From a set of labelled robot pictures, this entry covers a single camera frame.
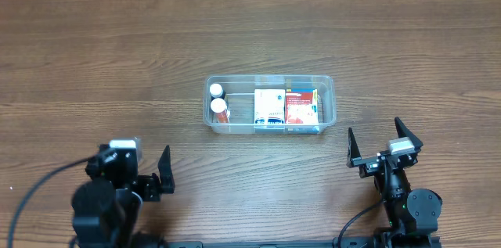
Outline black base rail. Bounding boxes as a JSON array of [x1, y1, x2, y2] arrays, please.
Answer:
[[156, 235, 442, 248]]

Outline orange bottle white cap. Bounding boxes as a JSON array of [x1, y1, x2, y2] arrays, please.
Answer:
[[210, 98, 229, 124]]

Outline black bottle white cap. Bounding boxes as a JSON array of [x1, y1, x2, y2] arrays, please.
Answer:
[[209, 83, 226, 100]]

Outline clear plastic container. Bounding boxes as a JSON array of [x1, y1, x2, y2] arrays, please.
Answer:
[[204, 74, 337, 135]]

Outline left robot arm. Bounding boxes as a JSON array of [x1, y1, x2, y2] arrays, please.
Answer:
[[71, 139, 175, 247]]

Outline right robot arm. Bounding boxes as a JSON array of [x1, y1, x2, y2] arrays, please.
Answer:
[[333, 117, 443, 248]]

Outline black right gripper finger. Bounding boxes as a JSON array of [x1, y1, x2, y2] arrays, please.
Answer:
[[395, 117, 424, 149], [347, 128, 361, 168]]

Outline blue VapoDrops box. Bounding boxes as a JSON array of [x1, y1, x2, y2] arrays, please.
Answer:
[[286, 124, 320, 134]]

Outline red and white box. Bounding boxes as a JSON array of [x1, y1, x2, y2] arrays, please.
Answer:
[[285, 88, 319, 125]]

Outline white Hansaplast box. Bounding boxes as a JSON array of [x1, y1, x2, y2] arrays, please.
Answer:
[[254, 89, 286, 124]]

